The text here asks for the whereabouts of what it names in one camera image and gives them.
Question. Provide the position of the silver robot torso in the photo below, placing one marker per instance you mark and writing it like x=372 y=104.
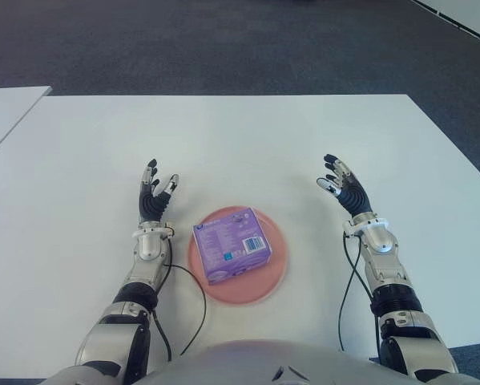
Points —
x=239 y=365

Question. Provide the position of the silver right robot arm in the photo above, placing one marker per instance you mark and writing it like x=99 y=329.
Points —
x=388 y=272

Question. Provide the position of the round pink plate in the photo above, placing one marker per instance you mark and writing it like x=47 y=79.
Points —
x=263 y=288

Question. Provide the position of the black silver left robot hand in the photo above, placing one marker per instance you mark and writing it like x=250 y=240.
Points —
x=153 y=202

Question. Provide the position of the purple tissue paper pack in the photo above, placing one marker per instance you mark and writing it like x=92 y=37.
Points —
x=233 y=244

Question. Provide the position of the white side table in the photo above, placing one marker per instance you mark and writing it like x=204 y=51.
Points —
x=7 y=112

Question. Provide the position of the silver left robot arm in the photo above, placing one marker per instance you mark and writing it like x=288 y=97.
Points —
x=149 y=248

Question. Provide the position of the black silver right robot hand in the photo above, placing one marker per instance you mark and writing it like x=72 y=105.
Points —
x=356 y=196

